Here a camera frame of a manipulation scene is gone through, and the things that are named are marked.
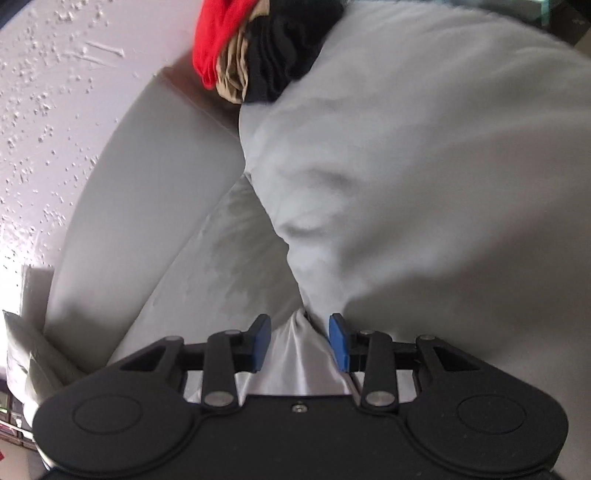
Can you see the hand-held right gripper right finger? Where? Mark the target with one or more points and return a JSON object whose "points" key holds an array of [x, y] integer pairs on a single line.
{"points": [[337, 344]]}

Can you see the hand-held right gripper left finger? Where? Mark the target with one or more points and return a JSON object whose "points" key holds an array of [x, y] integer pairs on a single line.
{"points": [[261, 342]]}

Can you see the light grey garment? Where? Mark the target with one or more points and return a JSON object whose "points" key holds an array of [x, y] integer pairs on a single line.
{"points": [[415, 184]]}

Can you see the grey sofa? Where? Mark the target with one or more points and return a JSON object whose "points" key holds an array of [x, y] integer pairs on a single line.
{"points": [[152, 207]]}

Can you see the white cloth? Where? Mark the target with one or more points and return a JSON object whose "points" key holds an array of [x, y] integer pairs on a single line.
{"points": [[32, 350]]}

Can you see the beige garment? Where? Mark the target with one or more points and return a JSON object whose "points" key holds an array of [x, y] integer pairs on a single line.
{"points": [[233, 78]]}

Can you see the black garment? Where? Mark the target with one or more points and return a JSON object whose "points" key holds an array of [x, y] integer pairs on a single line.
{"points": [[281, 50]]}

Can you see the red garment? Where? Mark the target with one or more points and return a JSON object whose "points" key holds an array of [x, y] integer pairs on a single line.
{"points": [[213, 37]]}

